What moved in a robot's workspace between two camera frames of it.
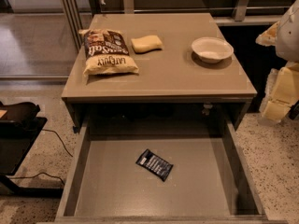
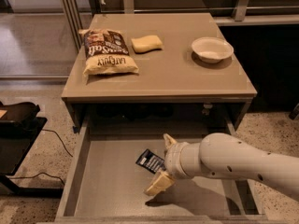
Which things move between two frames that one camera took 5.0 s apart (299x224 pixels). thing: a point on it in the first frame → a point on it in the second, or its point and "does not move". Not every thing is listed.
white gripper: x=289 y=36 → x=172 y=161
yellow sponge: x=147 y=43 does not move
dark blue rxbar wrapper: x=155 y=163 does not move
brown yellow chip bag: x=106 y=52 does not move
